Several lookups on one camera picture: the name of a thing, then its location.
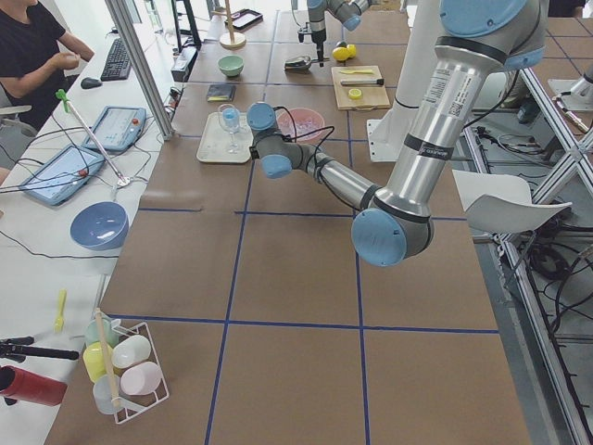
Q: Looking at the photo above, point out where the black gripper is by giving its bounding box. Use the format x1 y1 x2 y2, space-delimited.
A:
298 27 325 58

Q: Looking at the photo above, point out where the steel ice scoop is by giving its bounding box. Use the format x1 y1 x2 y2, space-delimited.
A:
284 56 312 72

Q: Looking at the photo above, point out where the pile of clear ice cubes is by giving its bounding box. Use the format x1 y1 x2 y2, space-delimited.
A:
287 115 322 134

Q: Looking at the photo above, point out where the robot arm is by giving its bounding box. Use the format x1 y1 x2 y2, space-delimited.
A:
246 1 549 267
297 0 379 66

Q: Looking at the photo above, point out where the blue cup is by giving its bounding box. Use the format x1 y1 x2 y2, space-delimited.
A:
221 108 240 134

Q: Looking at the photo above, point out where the round yellow lemon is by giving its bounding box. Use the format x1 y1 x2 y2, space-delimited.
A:
332 46 351 62

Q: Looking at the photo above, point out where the yellow lemon oval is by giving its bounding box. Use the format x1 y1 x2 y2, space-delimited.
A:
346 44 357 58

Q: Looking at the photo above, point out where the half lemon slice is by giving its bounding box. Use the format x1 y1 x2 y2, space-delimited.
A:
347 88 362 100

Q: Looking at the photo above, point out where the steel muddler black tip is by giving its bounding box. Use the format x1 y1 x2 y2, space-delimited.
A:
339 78 385 87

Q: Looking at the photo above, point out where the wooden cutting board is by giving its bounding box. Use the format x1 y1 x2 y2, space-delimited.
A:
332 65 391 110

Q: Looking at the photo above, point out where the pink bowl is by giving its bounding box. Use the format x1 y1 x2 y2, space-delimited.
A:
276 108 325 144

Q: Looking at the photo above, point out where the green bowl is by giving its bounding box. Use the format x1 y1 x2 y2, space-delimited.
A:
218 55 245 78

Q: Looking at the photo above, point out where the grey yellow cloth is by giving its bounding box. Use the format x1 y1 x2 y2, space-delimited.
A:
207 83 236 103

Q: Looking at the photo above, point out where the clear wine glass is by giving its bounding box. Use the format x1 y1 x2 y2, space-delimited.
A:
218 104 241 154

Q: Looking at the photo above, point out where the cream bear tray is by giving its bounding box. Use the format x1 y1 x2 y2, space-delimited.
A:
196 112 252 164

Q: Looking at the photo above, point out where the black keyboard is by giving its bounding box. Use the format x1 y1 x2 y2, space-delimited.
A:
100 38 132 82

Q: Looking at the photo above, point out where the far teach pendant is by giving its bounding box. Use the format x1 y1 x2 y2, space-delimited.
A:
91 106 147 153

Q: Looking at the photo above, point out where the teach pendant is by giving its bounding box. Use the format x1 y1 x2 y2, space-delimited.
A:
19 145 106 206
91 106 147 153

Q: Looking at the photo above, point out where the black mouse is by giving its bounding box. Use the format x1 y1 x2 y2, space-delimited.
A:
81 77 103 90

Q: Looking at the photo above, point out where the white chair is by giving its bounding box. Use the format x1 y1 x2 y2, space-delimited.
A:
452 170 572 234

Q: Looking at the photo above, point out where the person in black shirt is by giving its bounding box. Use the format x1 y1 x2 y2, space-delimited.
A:
1 1 95 131

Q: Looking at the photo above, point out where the near teach pendant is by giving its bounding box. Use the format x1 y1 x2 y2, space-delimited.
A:
19 145 106 206

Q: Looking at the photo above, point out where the blue bowl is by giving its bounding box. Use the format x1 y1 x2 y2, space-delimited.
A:
69 201 129 251

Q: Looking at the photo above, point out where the yellow plastic fork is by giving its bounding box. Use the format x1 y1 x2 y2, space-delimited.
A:
54 289 68 334

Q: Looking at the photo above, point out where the red bottle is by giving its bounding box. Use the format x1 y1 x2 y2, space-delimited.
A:
1 365 68 406

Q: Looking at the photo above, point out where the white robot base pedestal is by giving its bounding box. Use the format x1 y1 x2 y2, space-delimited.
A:
366 0 443 162

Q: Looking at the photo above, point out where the aluminium frame post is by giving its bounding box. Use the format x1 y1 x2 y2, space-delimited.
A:
106 0 174 141

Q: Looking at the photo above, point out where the white wire cup rack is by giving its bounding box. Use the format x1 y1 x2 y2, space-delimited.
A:
82 311 170 425

